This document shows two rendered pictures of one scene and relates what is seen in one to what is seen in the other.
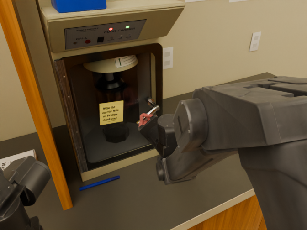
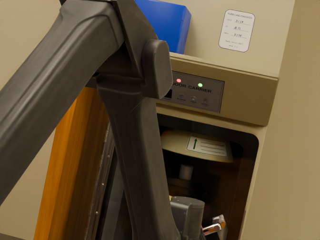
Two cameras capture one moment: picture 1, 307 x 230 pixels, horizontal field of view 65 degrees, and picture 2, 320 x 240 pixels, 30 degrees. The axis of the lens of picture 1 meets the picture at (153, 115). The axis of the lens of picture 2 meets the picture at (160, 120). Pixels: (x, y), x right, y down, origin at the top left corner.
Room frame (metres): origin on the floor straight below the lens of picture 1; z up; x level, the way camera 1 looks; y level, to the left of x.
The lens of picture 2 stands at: (-0.36, -0.54, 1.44)
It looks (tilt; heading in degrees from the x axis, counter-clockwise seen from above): 3 degrees down; 35
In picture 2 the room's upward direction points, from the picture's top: 12 degrees clockwise
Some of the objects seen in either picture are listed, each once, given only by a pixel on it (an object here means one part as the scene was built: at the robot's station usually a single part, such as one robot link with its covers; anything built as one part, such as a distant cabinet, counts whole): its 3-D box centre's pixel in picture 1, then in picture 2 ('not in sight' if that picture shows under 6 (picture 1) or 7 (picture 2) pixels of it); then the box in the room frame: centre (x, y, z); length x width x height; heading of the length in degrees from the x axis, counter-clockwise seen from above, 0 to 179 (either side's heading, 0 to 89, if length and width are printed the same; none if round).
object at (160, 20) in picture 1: (117, 27); (191, 84); (0.62, 0.09, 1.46); 0.32 x 0.11 x 0.10; 116
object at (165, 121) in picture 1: (171, 146); (172, 236); (0.46, -0.04, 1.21); 0.12 x 0.09 x 0.11; 10
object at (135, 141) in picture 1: (119, 111); (166, 215); (0.66, 0.11, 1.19); 0.30 x 0.01 x 0.40; 116
